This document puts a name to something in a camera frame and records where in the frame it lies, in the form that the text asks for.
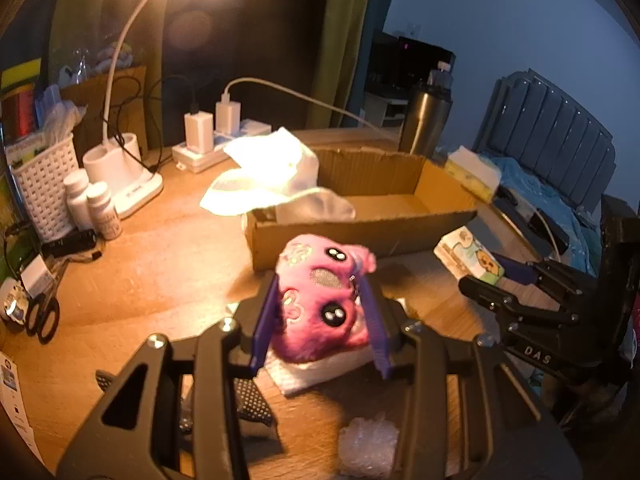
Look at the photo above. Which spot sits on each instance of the white round case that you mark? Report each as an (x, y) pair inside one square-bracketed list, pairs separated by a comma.
[(12, 305)]

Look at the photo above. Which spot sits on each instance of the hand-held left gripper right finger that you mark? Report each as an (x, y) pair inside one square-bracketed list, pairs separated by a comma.
[(375, 330)]

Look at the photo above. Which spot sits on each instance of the slim white charger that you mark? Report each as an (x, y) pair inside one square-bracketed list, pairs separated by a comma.
[(228, 117)]

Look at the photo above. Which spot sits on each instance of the yellow tissue pack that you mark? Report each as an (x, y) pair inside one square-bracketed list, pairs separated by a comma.
[(472, 170)]

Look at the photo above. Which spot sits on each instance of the red can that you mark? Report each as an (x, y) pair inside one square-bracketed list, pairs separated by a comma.
[(20, 115)]

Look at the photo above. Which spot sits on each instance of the white wipes packet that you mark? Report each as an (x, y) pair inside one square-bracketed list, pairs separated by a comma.
[(15, 405)]

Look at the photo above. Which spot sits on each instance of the yellow sponge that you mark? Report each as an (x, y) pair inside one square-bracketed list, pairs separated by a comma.
[(20, 74)]

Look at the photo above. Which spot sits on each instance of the white woven basket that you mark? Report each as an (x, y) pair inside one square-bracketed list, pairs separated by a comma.
[(45, 180)]

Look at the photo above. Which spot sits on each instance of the cardboard box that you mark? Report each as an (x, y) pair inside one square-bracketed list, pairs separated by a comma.
[(385, 206)]

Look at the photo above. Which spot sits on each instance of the white desk lamp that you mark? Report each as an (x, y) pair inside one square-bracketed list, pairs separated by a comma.
[(127, 200)]

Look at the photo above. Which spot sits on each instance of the pink plush toy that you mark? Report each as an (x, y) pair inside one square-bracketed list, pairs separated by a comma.
[(320, 280)]

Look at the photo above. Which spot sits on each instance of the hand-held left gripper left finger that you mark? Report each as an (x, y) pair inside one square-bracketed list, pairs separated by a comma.
[(264, 310)]

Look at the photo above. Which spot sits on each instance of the small printed tissue pack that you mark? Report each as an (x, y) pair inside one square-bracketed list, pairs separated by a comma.
[(467, 255)]

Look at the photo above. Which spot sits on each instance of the white plastic bag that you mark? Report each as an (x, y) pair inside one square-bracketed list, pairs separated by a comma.
[(115, 57)]

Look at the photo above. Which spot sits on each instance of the small white pill bottle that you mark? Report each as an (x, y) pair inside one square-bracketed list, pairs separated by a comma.
[(104, 212)]

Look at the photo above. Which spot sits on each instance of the teal curtain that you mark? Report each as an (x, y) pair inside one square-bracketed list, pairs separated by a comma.
[(377, 20)]

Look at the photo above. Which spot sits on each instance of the white cloth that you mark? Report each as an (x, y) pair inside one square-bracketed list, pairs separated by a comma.
[(270, 170)]

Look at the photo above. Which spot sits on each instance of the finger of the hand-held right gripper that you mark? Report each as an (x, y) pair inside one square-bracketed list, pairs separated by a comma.
[(520, 270), (500, 300)]

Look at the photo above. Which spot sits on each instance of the steel tumbler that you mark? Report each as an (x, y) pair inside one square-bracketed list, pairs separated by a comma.
[(425, 122)]

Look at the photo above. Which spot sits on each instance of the black flashlight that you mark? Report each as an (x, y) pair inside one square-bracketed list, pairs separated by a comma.
[(70, 244)]

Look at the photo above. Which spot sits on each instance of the grey padded headboard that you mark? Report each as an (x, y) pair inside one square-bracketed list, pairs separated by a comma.
[(545, 125)]

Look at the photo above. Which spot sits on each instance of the white power strip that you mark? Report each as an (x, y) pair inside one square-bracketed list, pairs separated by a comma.
[(200, 157)]

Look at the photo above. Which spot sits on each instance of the blue bedding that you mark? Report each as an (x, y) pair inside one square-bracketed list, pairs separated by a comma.
[(530, 185)]

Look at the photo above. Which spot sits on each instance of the clear water bottle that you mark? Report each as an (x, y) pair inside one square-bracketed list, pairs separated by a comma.
[(441, 76)]

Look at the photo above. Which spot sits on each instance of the brown paper bag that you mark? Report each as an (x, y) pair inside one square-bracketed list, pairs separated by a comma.
[(125, 100)]

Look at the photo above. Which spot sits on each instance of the black scissors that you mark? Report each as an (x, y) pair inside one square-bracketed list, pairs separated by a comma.
[(47, 317)]

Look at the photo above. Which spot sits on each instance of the bubble wrap piece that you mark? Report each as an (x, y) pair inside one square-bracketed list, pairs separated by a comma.
[(367, 445)]

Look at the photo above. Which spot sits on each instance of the wide white charger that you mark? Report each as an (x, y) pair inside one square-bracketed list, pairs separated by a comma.
[(199, 132)]

